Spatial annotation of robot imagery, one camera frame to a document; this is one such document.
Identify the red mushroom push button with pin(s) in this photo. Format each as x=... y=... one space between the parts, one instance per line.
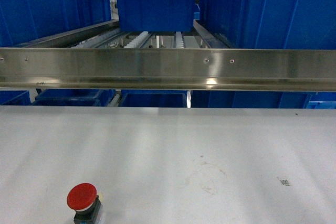
x=85 y=201

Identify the blue bin center shelf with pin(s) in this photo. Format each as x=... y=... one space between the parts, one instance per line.
x=156 y=15

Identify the large blue bin right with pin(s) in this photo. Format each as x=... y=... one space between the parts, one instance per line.
x=271 y=24

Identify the large blue bin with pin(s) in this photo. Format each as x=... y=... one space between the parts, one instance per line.
x=26 y=20
x=271 y=24

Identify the large blue bin left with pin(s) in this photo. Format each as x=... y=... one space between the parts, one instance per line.
x=26 y=20

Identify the steel shelf front rail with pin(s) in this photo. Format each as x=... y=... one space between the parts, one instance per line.
x=185 y=69

